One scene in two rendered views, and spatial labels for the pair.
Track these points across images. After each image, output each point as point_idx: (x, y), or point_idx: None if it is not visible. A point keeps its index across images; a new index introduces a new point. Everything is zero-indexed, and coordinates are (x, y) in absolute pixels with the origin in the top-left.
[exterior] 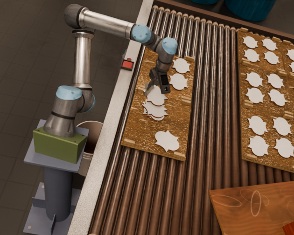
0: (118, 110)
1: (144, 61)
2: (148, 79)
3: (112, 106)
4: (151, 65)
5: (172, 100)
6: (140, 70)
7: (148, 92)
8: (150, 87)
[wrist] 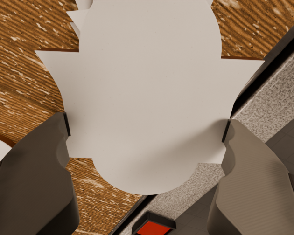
0: (276, 89)
1: (101, 233)
2: (109, 188)
3: (284, 112)
4: (82, 222)
5: (26, 91)
6: (125, 214)
7: (248, 143)
8: None
